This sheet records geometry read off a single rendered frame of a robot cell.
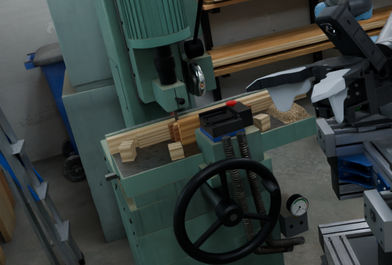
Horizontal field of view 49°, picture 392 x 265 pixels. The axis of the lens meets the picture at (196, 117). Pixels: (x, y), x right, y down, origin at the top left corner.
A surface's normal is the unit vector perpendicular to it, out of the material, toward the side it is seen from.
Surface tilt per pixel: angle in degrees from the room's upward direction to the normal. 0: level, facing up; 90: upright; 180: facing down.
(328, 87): 34
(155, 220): 90
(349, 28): 81
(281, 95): 87
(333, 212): 0
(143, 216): 90
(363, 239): 0
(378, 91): 82
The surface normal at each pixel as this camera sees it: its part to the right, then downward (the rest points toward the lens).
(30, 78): 0.25, 0.32
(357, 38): 0.35, 0.13
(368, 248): -0.18, -0.91
